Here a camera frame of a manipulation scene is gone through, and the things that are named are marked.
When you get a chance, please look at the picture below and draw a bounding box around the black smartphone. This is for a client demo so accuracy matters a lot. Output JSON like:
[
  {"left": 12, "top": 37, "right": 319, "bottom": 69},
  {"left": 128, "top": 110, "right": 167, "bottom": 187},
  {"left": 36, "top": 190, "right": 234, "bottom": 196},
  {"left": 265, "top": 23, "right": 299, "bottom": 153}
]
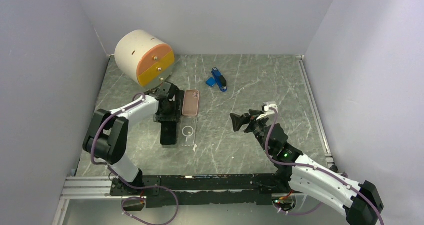
[
  {"left": 174, "top": 90, "right": 185, "bottom": 117},
  {"left": 160, "top": 121, "right": 178, "bottom": 146}
]

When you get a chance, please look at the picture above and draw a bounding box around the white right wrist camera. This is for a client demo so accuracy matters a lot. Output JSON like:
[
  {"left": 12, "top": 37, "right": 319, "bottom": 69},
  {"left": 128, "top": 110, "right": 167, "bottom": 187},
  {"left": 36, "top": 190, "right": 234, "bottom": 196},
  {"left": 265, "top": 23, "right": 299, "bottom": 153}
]
[{"left": 256, "top": 101, "right": 278, "bottom": 121}]

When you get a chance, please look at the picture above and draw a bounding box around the blue USB stick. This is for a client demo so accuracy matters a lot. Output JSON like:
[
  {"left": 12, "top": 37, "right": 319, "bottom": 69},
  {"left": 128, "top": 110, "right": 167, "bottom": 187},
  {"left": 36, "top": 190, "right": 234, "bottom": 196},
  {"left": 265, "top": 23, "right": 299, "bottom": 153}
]
[{"left": 205, "top": 77, "right": 216, "bottom": 87}]

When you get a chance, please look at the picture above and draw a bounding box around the clear transparent phone case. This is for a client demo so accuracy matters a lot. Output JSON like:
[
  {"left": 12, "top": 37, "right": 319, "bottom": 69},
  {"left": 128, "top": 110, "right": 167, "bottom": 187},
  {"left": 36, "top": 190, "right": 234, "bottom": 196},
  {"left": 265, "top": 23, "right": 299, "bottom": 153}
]
[{"left": 180, "top": 116, "right": 198, "bottom": 147}]

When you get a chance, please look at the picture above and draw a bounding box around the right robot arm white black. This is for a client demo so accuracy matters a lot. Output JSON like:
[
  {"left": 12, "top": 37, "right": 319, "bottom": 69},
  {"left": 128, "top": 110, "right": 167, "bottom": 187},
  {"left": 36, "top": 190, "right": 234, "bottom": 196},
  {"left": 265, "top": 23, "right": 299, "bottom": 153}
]
[{"left": 230, "top": 108, "right": 384, "bottom": 225}]

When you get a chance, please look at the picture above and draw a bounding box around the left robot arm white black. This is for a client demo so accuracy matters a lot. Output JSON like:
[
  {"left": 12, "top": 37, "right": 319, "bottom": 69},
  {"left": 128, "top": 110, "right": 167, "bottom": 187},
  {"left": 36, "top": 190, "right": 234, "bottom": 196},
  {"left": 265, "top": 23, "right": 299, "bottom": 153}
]
[{"left": 82, "top": 82, "right": 185, "bottom": 195}]

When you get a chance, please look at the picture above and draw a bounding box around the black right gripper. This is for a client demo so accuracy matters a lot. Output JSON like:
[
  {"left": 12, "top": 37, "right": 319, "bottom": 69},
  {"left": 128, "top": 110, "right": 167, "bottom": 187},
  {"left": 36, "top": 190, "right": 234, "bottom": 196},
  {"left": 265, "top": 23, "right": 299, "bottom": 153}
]
[{"left": 230, "top": 109, "right": 272, "bottom": 155}]

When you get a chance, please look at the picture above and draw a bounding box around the pink phone case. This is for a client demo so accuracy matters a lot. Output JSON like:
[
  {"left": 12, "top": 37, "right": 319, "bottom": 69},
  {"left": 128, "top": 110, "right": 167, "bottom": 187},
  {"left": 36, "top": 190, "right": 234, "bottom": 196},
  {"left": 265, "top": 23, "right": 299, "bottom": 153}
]
[{"left": 182, "top": 89, "right": 200, "bottom": 117}]

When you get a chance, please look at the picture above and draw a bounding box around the round cream drawer cabinet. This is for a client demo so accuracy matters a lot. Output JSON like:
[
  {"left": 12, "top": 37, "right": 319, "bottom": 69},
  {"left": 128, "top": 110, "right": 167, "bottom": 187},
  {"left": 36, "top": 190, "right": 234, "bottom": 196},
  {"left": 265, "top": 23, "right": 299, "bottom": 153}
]
[{"left": 114, "top": 29, "right": 175, "bottom": 91}]

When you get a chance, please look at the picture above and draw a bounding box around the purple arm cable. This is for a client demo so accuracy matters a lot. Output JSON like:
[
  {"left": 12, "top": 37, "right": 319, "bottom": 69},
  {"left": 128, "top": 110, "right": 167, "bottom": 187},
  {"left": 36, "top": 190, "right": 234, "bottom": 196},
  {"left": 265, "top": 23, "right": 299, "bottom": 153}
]
[
  {"left": 90, "top": 92, "right": 180, "bottom": 225},
  {"left": 263, "top": 107, "right": 385, "bottom": 225}
]

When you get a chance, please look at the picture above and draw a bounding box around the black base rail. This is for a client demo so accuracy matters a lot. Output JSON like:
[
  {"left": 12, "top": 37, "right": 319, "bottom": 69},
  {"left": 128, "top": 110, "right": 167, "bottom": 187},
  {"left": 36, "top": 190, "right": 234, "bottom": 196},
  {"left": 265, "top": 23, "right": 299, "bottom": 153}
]
[{"left": 109, "top": 173, "right": 291, "bottom": 208}]

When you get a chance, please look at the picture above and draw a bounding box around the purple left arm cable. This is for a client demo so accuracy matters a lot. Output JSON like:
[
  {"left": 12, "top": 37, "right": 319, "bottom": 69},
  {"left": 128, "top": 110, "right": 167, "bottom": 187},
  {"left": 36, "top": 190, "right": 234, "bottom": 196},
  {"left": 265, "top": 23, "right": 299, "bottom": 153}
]
[{"left": 90, "top": 92, "right": 180, "bottom": 225}]

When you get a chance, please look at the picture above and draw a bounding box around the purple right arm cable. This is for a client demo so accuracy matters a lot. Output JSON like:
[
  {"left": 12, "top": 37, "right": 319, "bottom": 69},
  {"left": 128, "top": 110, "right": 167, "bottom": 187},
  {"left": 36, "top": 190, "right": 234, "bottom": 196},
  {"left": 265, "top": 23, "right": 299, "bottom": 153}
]
[{"left": 263, "top": 107, "right": 385, "bottom": 225}]

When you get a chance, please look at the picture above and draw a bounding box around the blue and black gadget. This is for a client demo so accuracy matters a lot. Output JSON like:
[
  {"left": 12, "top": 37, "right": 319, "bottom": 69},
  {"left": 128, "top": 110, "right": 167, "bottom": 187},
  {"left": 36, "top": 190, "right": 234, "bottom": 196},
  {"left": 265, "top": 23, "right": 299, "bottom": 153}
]
[{"left": 211, "top": 67, "right": 227, "bottom": 92}]

